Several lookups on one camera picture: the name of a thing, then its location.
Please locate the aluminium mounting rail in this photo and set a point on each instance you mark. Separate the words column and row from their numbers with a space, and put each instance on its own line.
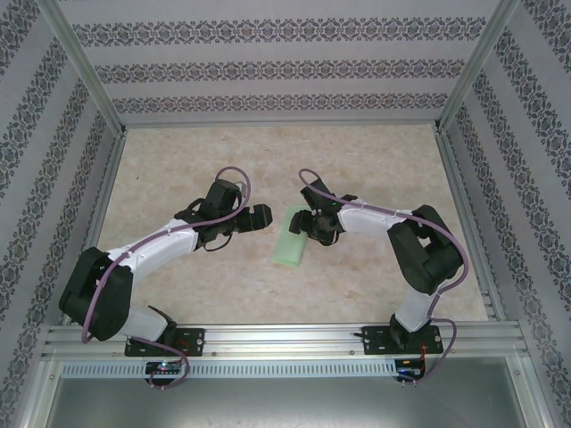
column 285, row 339

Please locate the light green paper sheet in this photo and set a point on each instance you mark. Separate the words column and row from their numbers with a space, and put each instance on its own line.
column 290, row 249

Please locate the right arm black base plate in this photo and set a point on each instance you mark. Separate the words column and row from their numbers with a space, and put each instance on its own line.
column 374, row 339

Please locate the aluminium lower frame post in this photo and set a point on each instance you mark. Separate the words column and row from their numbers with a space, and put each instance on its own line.
column 42, row 392
column 528, row 392

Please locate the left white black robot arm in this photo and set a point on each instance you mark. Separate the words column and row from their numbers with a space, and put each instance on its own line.
column 156, row 243

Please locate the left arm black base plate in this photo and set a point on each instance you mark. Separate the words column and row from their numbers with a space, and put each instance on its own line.
column 194, row 341

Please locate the aluminium side rail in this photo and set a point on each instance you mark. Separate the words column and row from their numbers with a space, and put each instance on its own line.
column 97, row 223
column 455, row 178

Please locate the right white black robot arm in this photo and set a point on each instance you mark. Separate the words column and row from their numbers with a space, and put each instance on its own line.
column 370, row 218

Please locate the grey sheet metal panel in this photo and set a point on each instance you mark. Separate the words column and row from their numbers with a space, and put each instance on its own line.
column 285, row 405

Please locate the aluminium frame post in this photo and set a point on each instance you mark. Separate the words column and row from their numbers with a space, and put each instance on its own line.
column 528, row 392
column 477, row 62
column 42, row 392
column 83, row 62

